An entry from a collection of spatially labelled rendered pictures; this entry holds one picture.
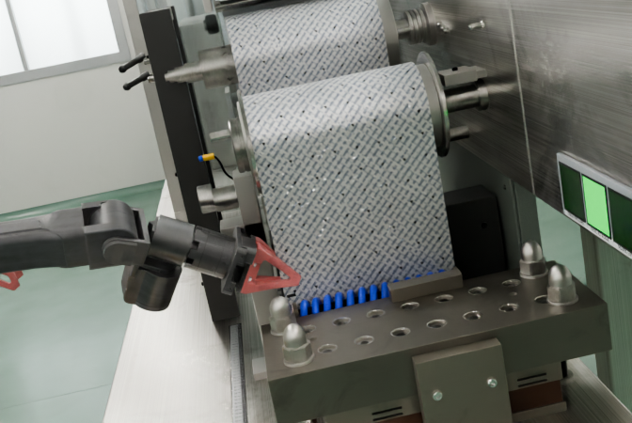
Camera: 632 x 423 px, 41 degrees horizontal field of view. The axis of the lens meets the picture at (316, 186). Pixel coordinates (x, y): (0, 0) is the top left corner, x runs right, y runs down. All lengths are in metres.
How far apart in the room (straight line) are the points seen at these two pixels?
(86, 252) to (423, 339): 0.42
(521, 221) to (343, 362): 0.36
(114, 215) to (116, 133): 5.70
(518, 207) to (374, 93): 0.26
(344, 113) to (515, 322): 0.34
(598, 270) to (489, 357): 0.46
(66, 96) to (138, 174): 0.80
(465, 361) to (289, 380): 0.20
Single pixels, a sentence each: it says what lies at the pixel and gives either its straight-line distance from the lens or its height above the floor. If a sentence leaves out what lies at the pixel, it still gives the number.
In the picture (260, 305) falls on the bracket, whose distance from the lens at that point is 1.25.
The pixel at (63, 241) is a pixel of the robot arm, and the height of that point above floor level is 1.20.
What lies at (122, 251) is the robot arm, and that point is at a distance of 1.08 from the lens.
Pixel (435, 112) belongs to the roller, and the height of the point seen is 1.25.
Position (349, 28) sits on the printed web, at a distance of 1.34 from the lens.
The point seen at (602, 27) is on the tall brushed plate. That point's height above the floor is 1.36.
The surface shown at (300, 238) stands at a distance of 1.13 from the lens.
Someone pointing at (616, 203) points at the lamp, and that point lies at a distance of 0.84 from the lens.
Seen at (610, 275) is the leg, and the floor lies 0.91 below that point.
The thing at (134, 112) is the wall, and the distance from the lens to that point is 6.75.
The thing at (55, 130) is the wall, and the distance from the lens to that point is 6.85.
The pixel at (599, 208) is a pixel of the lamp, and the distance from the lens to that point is 0.88.
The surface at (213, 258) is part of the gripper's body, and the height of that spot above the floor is 1.13.
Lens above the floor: 1.47
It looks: 14 degrees down
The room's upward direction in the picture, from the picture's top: 11 degrees counter-clockwise
